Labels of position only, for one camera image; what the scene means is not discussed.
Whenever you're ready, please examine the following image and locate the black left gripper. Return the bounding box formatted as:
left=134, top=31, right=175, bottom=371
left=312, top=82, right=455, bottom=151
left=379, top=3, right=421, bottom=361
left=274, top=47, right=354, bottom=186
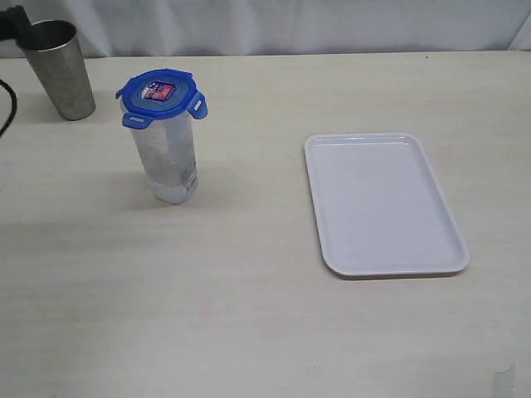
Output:
left=0, top=5, right=36, bottom=46

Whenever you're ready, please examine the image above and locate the stainless steel cup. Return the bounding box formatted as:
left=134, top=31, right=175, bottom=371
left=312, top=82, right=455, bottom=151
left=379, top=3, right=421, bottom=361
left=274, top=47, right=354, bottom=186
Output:
left=17, top=20, right=96, bottom=121

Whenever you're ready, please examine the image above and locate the blue snap-lock container lid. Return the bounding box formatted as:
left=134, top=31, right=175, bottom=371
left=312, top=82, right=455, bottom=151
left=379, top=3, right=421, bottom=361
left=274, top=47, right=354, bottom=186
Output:
left=115, top=69, right=208, bottom=130

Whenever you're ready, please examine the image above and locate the clear plastic tall container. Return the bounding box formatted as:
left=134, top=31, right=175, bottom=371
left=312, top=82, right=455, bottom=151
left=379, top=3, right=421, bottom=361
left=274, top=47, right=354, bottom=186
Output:
left=122, top=111, right=197, bottom=205

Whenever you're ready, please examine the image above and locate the white backdrop curtain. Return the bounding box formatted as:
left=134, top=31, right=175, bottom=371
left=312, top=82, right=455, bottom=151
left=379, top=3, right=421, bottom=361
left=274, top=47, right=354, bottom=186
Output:
left=23, top=1, right=530, bottom=57

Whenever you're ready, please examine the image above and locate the white rectangular plastic tray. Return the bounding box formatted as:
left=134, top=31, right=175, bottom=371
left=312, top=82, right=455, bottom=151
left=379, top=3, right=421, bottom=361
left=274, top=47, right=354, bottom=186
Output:
left=304, top=133, right=470, bottom=279

